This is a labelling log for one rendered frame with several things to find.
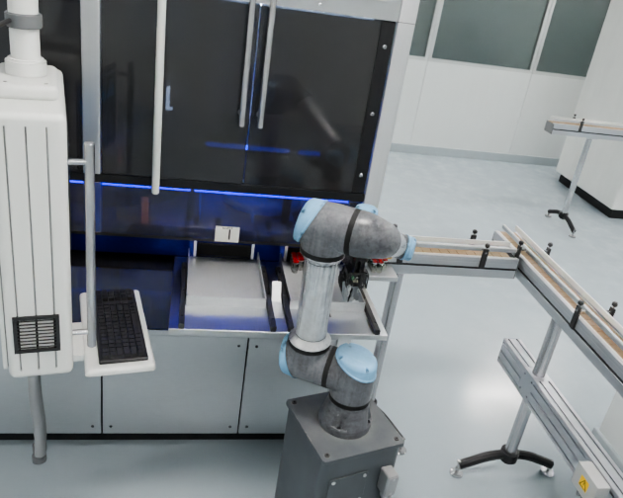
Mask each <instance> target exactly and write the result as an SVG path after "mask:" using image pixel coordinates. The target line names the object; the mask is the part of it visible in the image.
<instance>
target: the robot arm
mask: <svg viewBox="0 0 623 498"><path fill-rule="evenodd" d="M293 237H294V240H296V241H297V242H301V245H300V252H301V254H302V255H303V256H304V257H305V261H304V269H303V277H302V285H301V292H300V300H299V308H298V315H297V323H296V327H295V328H293V329H292V330H291V332H290V333H288V334H287V335H286V336H285V337H284V339H283V341H282V344H281V350H280V353H279V366H280V369H281V371H282V372H283V373H284V374H287V375H290V376H291V377H293V378H298V379H301V380H304V381H307V382H310V383H313V384H316V385H319V386H322V387H325V388H328V389H329V393H328V395H327V397H326V399H325V400H324V402H323V403H322V404H321V406H320V408H319V412H318V422H319V424H320V426H321V427H322V429H323V430H324V431H325V432H327V433H328V434H330V435H332V436H334V437H336V438H340V439H345V440H354V439H359V438H361V437H363V436H365V435H366V434H367V433H368V432H369V430H370V427H371V423H372V416H371V409H370V399H371V395H372V390H373V386H374V382H375V379H376V376H377V366H378V364H377V360H376V358H375V357H374V355H373V353H372V352H371V351H369V350H368V349H367V348H365V347H363V346H361V345H358V344H355V343H349V344H348V343H344V344H341V345H340V346H339V347H335V346H332V345H330V343H331V338H330V335H329V334H328V333H327V326H328V320H329V314H330V308H331V302H332V296H333V290H334V284H335V277H336V271H337V265H338V262H340V261H341V260H342V263H345V265H343V266H342V267H343V269H342V271H339V276H338V283H339V287H340V290H341V294H342V297H343V300H344V301H345V302H352V301H353V299H355V300H358V298H359V294H358V292H359V289H363V288H364V287H365V288H367V285H368V281H369V276H370V275H369V273H368V271H367V269H366V266H365V263H366V262H367V260H368V259H388V258H390V257H394V258H397V259H400V260H406V261H410V260H411V259H412V256H413V253H414V250H415V246H416V239H415V238H414V237H412V236H409V235H407V234H401V233H400V232H399V230H398V229H397V228H396V227H395V226H394V225H393V224H391V223H390V222H388V221H387V220H385V219H383V218H382V217H380V216H378V209H377V208H376V207H374V206H371V205H367V204H360V205H357V206H356V207H349V206H345V205H341V204H337V203H334V202H330V201H329V200H321V199H316V198H313V199H310V200H308V201H307V202H306V204H305V205H304V207H303V208H302V210H301V212H300V214H299V217H298V219H297V222H296V225H295V229H294V234H293ZM367 278H368V279H367ZM366 281H367V284H366ZM350 287H352V288H351V291H350V294H349V296H348V289H349V288H350Z"/></svg>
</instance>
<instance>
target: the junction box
mask: <svg viewBox="0 0 623 498"><path fill-rule="evenodd" d="M572 483H573V484H574V486H575V487H576V489H577V490H578V493H579V494H580V496H581V497H582V498H606V497H607V495H608V493H609V491H610V489H611V488H610V486H609V485H608V483H607V482H606V481H605V479H604V478H603V476H602V475H601V474H600V472H599V471H598V470H597V468H596V467H595V465H594V464H593V463H592V461H579V462H578V466H577V468H576V470H575V473H574V475H573V477H572Z"/></svg>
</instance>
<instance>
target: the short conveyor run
mask: <svg viewBox="0 0 623 498"><path fill-rule="evenodd" d="M473 233H474V234H471V238H470V239H459V238H444V237H428V236H413V235H409V236H412V237H414V238H415V239H416V246H415V250H414V253H413V256H412V259H411V260H410V261H406V260H400V259H397V258H394V257H393V258H392V259H388V262H387V263H388V264H390V265H392V267H393V269H394V271H395V272H396V273H407V274H425V275H444V276H464V277H483V278H502V279H514V277H515V274H516V271H517V268H518V265H519V259H518V258H515V257H514V256H513V254H512V253H516V252H517V249H516V248H508V247H502V246H510V243H511V242H504V241H489V240H476V239H477V235H476V234H477V233H478V231H477V230H476V229H473ZM424 241H431V242H424ZM440 242H446V243H440ZM455 243H462V244H455ZM475 244H478V245H475ZM491 245H493V246H491Z"/></svg>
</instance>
